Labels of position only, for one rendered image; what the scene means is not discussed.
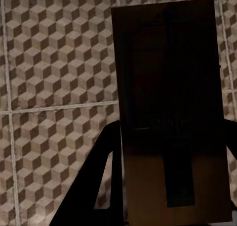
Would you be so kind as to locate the mousetrap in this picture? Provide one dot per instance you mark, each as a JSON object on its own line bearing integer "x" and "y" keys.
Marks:
{"x": 171, "y": 113}

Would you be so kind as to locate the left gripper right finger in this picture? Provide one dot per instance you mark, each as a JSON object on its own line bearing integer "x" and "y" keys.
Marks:
{"x": 231, "y": 136}

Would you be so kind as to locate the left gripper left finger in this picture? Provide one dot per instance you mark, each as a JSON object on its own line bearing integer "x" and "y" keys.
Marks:
{"x": 77, "y": 208}

